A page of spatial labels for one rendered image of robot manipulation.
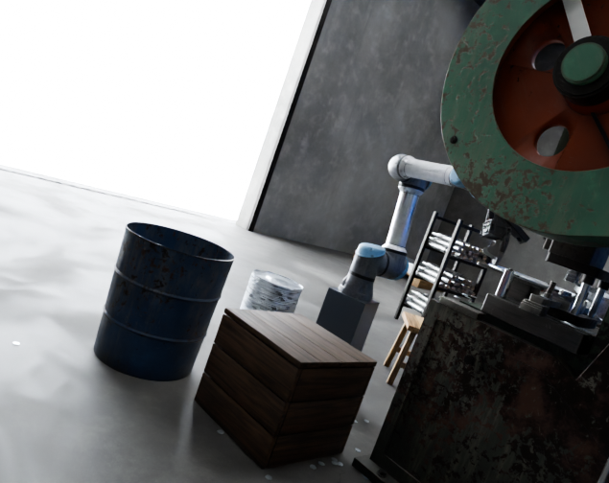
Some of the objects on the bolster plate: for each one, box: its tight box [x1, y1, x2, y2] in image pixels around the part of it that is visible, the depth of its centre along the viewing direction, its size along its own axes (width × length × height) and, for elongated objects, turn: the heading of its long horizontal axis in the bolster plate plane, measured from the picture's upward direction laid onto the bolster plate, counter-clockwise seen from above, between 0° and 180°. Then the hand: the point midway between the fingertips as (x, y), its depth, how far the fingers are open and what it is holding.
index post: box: [495, 268, 516, 299], centre depth 167 cm, size 3×3×10 cm
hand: (497, 263), depth 189 cm, fingers closed
